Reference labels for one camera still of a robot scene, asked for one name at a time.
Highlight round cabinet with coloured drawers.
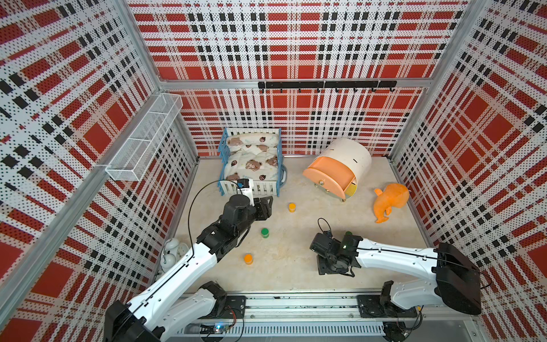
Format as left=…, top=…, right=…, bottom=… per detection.
left=303, top=138, right=372, bottom=202

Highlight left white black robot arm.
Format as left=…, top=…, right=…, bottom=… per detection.
left=103, top=195, right=274, bottom=341

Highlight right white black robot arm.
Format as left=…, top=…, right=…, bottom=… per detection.
left=310, top=232, right=482, bottom=316

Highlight orange paint can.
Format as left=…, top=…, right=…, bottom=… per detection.
left=244, top=254, right=254, bottom=265

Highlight bear print bedding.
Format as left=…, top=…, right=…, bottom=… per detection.
left=224, top=133, right=279, bottom=181

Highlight blue white toy crib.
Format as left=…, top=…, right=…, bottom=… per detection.
left=218, top=128, right=287, bottom=197

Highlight orange plush toy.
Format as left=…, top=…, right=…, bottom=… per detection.
left=373, top=183, right=410, bottom=224

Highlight white alarm clock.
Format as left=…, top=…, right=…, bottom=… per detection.
left=160, top=238, right=189, bottom=273

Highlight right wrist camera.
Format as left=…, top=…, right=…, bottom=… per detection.
left=310, top=232, right=340, bottom=259

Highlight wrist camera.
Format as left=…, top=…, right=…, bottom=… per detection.
left=310, top=232, right=340, bottom=259
left=237, top=178, right=254, bottom=206

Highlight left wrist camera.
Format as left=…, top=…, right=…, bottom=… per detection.
left=237, top=178, right=254, bottom=206

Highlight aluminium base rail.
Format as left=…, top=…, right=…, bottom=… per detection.
left=123, top=292, right=484, bottom=339

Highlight white wire wall basket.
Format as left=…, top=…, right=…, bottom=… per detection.
left=105, top=93, right=182, bottom=182

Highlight black hook rail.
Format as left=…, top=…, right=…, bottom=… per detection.
left=258, top=80, right=397, bottom=91

